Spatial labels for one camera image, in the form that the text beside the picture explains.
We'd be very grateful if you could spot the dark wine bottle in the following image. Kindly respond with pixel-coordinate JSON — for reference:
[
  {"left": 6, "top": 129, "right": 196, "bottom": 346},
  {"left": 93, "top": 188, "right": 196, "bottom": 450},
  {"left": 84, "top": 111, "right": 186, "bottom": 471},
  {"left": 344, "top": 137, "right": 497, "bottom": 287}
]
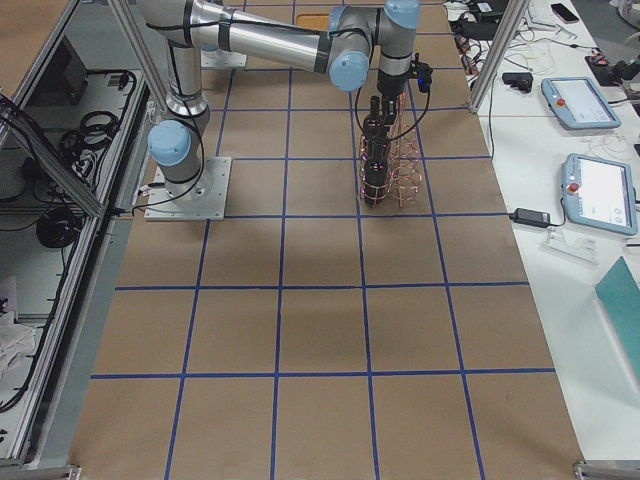
[{"left": 361, "top": 96, "right": 389, "bottom": 206}]

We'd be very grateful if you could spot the black smartphone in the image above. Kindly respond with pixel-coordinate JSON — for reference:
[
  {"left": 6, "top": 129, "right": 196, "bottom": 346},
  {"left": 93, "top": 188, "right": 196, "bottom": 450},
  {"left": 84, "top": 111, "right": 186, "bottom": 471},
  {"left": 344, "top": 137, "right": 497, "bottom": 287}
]
[{"left": 550, "top": 3, "right": 580, "bottom": 24}]

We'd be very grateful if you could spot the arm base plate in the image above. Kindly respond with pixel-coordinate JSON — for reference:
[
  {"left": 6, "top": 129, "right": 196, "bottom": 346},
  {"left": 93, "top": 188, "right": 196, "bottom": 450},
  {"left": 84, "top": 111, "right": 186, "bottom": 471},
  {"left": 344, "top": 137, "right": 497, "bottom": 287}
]
[
  {"left": 201, "top": 49, "right": 247, "bottom": 70},
  {"left": 144, "top": 157, "right": 232, "bottom": 221}
]

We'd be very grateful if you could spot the wooden tray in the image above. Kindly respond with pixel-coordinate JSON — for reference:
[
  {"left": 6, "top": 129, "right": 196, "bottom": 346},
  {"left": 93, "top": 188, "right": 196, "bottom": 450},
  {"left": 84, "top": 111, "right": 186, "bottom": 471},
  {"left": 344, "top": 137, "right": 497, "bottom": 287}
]
[{"left": 295, "top": 13, "right": 329, "bottom": 30}]

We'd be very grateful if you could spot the teach pendant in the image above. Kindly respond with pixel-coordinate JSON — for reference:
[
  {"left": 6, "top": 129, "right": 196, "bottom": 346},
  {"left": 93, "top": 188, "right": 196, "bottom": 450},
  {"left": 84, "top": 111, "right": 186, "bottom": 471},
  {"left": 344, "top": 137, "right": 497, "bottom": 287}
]
[
  {"left": 562, "top": 153, "right": 638, "bottom": 235},
  {"left": 541, "top": 77, "right": 621, "bottom": 130}
]

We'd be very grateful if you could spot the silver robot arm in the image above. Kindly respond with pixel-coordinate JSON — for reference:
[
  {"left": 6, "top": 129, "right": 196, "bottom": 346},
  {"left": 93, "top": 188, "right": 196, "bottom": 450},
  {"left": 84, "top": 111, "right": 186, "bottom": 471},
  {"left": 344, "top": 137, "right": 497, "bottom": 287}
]
[{"left": 139, "top": 1, "right": 430, "bottom": 205}]

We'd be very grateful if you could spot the black power adapter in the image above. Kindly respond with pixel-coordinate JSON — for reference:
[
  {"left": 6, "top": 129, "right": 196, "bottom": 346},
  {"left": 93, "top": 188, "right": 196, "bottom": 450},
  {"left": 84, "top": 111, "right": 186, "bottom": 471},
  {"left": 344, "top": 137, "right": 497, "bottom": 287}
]
[{"left": 509, "top": 208, "right": 551, "bottom": 228}]

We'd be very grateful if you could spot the near teach pendant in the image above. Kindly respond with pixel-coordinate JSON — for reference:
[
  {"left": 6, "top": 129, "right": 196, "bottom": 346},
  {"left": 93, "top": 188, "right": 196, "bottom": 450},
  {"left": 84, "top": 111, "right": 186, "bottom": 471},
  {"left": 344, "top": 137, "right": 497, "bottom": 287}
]
[{"left": 562, "top": 153, "right": 638, "bottom": 235}]

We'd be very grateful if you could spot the aluminium frame post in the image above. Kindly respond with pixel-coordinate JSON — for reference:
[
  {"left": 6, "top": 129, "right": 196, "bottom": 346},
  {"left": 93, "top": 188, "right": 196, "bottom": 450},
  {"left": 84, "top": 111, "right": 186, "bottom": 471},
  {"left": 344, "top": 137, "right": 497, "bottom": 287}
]
[{"left": 468, "top": 0, "right": 529, "bottom": 114}]

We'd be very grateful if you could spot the crumpled white cloth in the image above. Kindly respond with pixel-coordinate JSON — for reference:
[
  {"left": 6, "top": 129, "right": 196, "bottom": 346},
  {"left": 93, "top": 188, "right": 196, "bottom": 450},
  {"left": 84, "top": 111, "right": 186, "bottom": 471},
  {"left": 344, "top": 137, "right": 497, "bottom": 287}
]
[{"left": 1, "top": 311, "right": 37, "bottom": 377}]

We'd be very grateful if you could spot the clear acrylic stand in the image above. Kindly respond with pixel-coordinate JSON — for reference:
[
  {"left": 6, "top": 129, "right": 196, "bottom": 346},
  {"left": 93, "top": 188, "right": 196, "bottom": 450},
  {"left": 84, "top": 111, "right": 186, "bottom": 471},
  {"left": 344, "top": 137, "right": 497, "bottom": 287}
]
[{"left": 540, "top": 227, "right": 599, "bottom": 265}]

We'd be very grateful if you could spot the copper wire bottle basket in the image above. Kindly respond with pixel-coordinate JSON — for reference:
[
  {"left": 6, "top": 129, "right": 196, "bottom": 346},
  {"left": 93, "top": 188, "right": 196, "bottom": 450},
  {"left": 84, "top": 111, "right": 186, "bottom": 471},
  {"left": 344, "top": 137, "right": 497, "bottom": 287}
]
[{"left": 359, "top": 94, "right": 423, "bottom": 208}]

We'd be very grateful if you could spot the far teach pendant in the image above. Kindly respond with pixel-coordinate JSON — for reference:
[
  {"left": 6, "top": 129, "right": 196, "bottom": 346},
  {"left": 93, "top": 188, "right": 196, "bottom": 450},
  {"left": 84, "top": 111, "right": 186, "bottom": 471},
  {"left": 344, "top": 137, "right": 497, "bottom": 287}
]
[{"left": 541, "top": 77, "right": 621, "bottom": 130}]

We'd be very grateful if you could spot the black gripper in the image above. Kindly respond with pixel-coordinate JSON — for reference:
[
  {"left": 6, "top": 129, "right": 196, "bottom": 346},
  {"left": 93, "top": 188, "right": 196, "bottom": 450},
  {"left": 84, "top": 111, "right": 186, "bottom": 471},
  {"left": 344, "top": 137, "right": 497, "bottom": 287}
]
[{"left": 369, "top": 70, "right": 406, "bottom": 128}]

